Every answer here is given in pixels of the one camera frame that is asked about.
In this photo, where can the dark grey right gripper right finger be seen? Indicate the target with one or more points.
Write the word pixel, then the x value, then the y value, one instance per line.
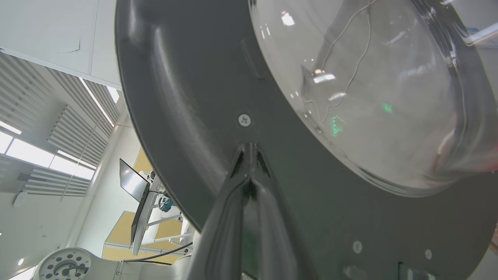
pixel 278 237

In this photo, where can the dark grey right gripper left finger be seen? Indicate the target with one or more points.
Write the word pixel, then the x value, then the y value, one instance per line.
pixel 223 233

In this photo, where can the dark grey washing machine door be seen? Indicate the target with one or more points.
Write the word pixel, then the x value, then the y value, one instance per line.
pixel 311 128

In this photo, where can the white robot arm joint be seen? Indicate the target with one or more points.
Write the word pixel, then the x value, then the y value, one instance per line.
pixel 78 265

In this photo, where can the black monitor on white stand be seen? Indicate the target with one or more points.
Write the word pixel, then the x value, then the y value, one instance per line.
pixel 137 202

